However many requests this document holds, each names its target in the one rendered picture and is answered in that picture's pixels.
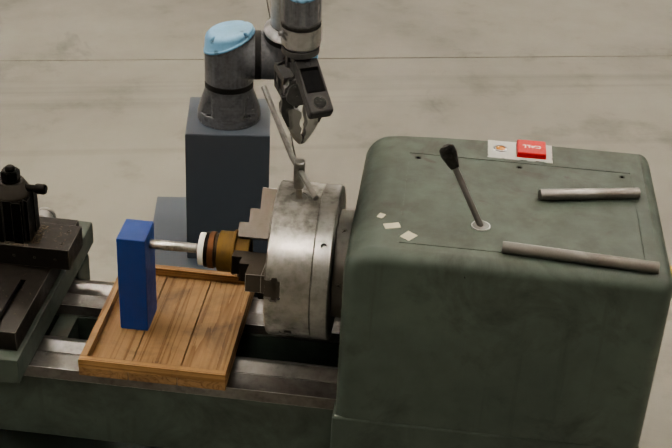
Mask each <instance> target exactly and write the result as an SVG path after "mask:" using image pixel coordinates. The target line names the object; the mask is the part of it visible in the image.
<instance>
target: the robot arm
mask: <svg viewBox="0 0 672 448"><path fill-rule="evenodd" d="M321 21H322V0H271V18H270V19H269V20H268V21H267V22H266V23H265V25H264V30H255V28H254V26H253V25H252V24H251V23H250V22H244V21H241V20H233V21H226V22H222V23H219V24H216V25H215V26H213V27H211V28H210V29H209V30H208V31H207V32H206V35H205V44H204V49H203V51H204V65H205V88H204V90H203V93H202V96H201V99H200V102H199V105H198V119H199V121H200V122H201V123H202V124H204V125H206V126H208V127H210V128H214V129H218V130H241V129H245V128H248V127H251V126H253V125H255V124H256V123H257V122H258V121H259V120H260V105H259V102H258V99H257V96H256V93H255V90H254V87H253V80H274V86H275V88H276V90H277V91H278V93H279V95H280V97H281V100H280V102H279V110H280V113H281V116H282V118H283V119H284V121H285V123H286V126H287V128H288V130H289V132H290V134H291V135H292V137H293V139H294V140H295V141H296V142H297V143H298V144H304V143H305V142H306V141H307V140H308V138H309V137H310V136H311V134H312V133H313V131H314V130H315V128H316V126H317V124H318V123H319V122H320V120H321V118H322V117H328V116H331V115H332V113H333V110H334V109H333V106H332V102H331V99H330V96H329V93H328V90H327V87H326V84H325V80H324V77H323V74H322V71H321V68H320V65H319V62H318V54H319V52H320V44H321V37H322V22H321ZM276 80H277V82H276ZM299 105H303V108H302V113H303V117H304V123H303V126H304V129H303V132H302V133H301V130H302V128H301V127H300V120H301V118H302V113H301V111H300V109H299V108H298V106H299Z"/></svg>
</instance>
